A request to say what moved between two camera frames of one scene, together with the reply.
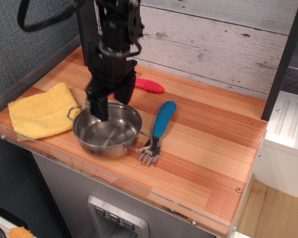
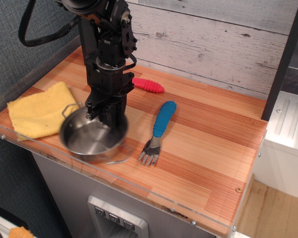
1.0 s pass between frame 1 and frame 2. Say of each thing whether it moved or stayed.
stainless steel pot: moved
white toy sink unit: stayed
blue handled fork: stayed
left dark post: stayed
